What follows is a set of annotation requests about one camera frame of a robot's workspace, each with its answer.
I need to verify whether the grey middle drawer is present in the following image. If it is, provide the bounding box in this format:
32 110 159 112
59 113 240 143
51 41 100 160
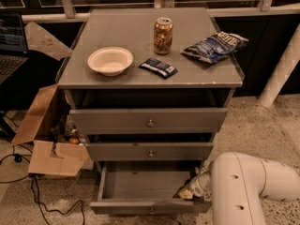
86 142 213 161

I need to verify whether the small orange figurine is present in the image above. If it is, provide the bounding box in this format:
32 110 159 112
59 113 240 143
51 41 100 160
68 129 80 144

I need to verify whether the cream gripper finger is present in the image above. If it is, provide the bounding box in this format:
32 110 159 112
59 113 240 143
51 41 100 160
178 187 193 200

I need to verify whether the blue chip bag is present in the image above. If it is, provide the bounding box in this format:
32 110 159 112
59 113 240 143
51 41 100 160
181 31 248 65

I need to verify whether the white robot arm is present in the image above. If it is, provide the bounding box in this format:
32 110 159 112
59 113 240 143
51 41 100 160
178 152 300 225

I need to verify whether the gold soda can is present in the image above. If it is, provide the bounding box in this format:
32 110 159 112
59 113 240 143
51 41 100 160
154 17 173 55

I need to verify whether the white metal railing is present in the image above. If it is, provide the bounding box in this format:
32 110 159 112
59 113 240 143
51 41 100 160
0 0 300 97

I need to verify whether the grey drawer cabinet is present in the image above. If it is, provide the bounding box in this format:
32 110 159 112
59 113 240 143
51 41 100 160
54 7 246 186

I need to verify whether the grey top drawer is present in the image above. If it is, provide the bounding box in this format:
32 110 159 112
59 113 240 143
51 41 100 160
70 108 228 135

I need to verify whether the black cable on floor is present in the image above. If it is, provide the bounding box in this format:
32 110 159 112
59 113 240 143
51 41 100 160
0 114 86 225

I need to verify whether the small dark blue packet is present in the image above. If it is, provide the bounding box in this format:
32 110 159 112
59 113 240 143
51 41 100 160
139 58 178 79

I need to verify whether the open cardboard box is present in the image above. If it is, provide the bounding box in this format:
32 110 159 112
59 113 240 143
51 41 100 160
12 22 89 176

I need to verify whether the black laptop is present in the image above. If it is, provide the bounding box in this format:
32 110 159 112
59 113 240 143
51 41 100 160
0 10 28 84

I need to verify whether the grey drawer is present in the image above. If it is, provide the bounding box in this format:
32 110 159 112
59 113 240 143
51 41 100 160
70 108 228 135
86 142 213 161
90 160 211 215

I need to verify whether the grey bottom drawer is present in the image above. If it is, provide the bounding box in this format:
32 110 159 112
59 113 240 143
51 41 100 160
90 160 211 215

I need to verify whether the white paper bowl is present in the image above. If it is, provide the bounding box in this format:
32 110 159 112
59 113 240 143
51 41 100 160
87 47 133 77

